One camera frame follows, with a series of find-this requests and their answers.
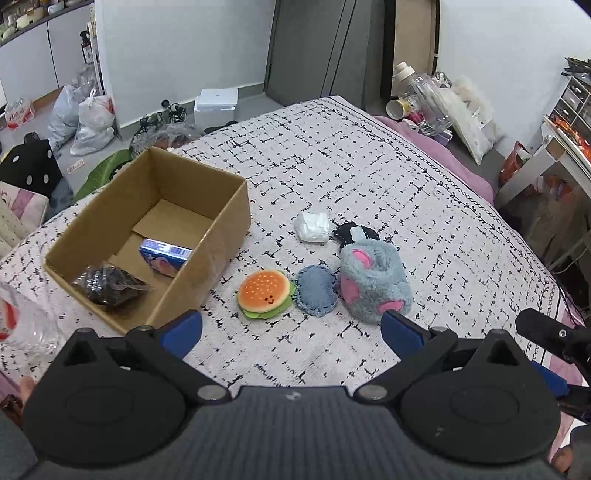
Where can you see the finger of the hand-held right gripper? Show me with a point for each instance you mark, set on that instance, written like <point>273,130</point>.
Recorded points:
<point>545,330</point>
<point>554,383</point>

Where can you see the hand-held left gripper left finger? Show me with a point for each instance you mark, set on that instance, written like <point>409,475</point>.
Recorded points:
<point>182,331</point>

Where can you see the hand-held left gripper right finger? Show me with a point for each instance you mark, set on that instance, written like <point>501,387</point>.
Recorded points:
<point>401,334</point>

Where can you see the grey pink plush slipper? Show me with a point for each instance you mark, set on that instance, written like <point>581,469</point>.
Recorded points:
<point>374,286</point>

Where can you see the burger plush toy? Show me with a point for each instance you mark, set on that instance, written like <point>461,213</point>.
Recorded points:
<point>265,290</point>

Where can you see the blue denim pad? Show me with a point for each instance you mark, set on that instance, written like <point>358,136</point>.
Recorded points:
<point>316,290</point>

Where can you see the brown cardboard box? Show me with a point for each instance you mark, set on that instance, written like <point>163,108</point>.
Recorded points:
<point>221,230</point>

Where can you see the black cloth item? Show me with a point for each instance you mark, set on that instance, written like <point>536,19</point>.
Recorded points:
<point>353,231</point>

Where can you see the white soft packet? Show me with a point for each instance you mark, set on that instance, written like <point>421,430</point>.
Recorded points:
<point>311,227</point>

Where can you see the black item in clear bag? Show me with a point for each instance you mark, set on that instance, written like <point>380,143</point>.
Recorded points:
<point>111,284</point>

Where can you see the clear plastic bottle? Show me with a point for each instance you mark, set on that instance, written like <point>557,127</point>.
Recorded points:
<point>27,327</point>

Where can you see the red bag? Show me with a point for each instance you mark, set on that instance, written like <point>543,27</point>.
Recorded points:
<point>512,164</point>

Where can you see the white side table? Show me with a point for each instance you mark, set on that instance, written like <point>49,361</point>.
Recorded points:
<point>554,157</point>

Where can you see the white black patterned blanket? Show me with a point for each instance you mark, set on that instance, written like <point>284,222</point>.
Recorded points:
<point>369,161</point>

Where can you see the green leaf floor mat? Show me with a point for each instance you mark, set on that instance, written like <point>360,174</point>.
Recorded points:
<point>104,173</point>

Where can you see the clear plastic wrap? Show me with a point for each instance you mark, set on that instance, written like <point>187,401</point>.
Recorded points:
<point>171,136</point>

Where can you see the cream dotted fabric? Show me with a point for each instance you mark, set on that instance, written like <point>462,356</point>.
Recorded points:
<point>9,230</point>

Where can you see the pink cushion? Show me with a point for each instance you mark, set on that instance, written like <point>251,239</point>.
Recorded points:
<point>25,203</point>

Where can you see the black clothing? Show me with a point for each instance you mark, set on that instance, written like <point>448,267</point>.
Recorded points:
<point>219,128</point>

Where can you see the black sandals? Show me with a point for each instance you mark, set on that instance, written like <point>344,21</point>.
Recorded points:
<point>159,117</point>

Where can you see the white fluffy pillow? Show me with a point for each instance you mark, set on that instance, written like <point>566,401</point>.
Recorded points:
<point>475,120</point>

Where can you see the black dotted cushion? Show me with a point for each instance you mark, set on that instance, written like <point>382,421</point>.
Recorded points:
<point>32,164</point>

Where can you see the paper cup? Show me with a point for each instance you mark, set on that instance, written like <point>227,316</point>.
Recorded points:
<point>396,108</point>

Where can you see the white plastic bag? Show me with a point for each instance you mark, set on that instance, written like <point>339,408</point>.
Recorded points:
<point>94,122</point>

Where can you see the white foam box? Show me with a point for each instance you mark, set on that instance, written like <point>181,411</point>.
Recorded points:
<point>216,104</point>

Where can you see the clear water jug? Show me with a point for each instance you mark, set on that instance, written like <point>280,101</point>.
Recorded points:
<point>429,104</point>

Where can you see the small drawer unit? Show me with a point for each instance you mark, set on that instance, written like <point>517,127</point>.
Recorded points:
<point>575,99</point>

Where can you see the grey plastic bag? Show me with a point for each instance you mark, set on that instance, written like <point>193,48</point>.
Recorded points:
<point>64,115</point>

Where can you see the pack of water bottles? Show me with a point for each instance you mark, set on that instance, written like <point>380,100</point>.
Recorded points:
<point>18,115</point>

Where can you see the wooden board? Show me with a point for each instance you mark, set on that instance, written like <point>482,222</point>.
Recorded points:
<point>413,41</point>

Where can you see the dark spray bottle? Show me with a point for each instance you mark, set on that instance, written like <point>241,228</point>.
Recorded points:
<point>87,48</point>

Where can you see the grey door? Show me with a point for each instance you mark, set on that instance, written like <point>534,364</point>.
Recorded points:
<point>318,46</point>

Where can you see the white cabinet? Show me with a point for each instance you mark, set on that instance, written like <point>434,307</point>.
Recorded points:
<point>32,60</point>

